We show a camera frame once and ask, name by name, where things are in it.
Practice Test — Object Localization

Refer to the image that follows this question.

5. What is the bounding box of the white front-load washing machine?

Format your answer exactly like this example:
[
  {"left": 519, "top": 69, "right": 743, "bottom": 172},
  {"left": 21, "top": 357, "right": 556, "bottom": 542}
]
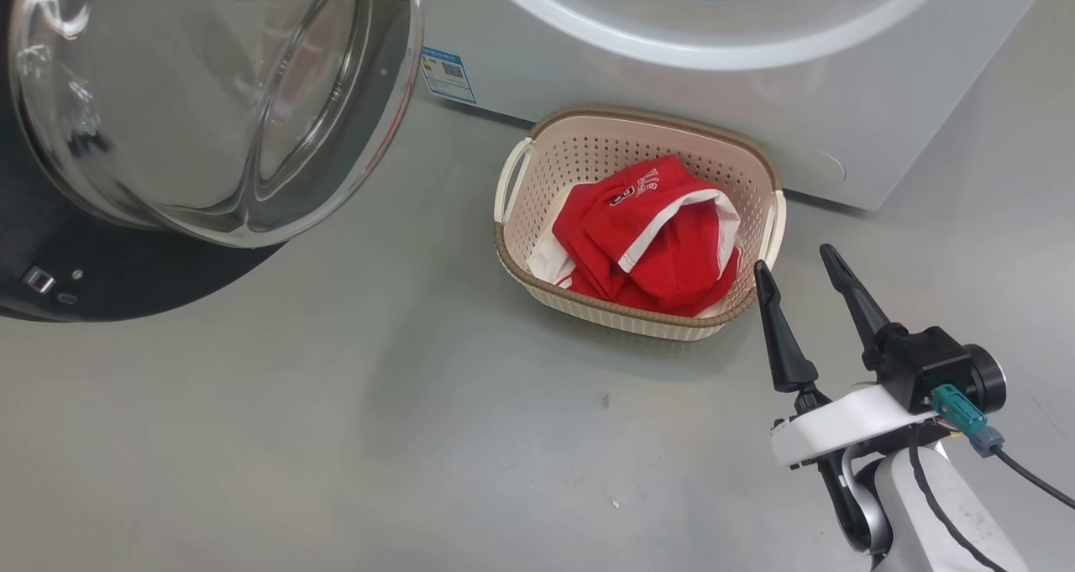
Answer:
[{"left": 417, "top": 0, "right": 1061, "bottom": 213}]

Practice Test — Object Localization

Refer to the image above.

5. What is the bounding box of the red white printed jersey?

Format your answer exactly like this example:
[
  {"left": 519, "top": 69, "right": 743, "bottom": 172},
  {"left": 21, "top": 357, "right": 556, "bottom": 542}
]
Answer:
[{"left": 552, "top": 154, "right": 742, "bottom": 306}]

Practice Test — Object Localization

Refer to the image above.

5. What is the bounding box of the red white garment with tag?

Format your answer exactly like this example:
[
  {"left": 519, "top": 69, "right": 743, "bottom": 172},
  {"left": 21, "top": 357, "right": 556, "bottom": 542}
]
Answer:
[{"left": 527, "top": 215, "right": 744, "bottom": 319}]

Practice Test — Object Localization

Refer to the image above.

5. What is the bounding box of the blue energy label sticker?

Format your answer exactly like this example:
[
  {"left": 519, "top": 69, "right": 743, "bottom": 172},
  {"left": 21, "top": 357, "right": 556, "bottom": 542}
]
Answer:
[{"left": 419, "top": 46, "right": 478, "bottom": 106}]

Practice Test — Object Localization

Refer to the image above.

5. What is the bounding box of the cream perforated laundry basket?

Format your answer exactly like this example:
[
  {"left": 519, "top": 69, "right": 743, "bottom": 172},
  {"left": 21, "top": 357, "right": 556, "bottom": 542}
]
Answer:
[{"left": 493, "top": 107, "right": 789, "bottom": 343}]

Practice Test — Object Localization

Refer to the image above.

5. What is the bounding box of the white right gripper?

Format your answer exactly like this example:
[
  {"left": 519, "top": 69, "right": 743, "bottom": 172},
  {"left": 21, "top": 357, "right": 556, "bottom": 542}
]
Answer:
[{"left": 753, "top": 244, "right": 934, "bottom": 470}]

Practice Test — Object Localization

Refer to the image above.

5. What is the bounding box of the black round glass washer door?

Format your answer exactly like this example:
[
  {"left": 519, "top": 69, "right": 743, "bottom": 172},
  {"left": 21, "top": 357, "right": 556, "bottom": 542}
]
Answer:
[{"left": 0, "top": 0, "right": 425, "bottom": 323}]

